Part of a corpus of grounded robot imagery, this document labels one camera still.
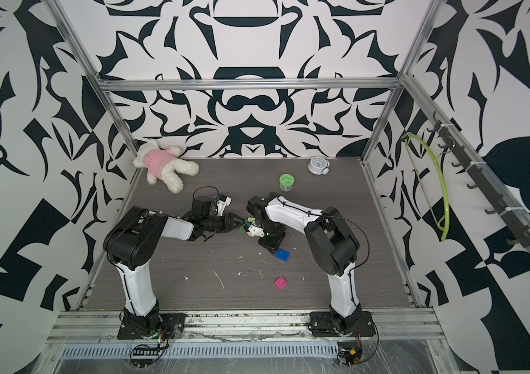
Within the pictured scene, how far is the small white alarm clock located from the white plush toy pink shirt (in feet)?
1.83

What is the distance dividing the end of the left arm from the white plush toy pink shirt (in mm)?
290

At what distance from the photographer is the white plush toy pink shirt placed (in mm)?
1072

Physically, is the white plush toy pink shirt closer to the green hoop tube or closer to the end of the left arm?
the end of the left arm

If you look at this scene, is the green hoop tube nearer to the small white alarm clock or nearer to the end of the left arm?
the small white alarm clock

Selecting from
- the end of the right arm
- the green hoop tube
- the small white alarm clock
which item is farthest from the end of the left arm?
the green hoop tube

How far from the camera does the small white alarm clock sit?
1.15 meters

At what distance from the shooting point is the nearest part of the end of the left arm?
81 centimetres
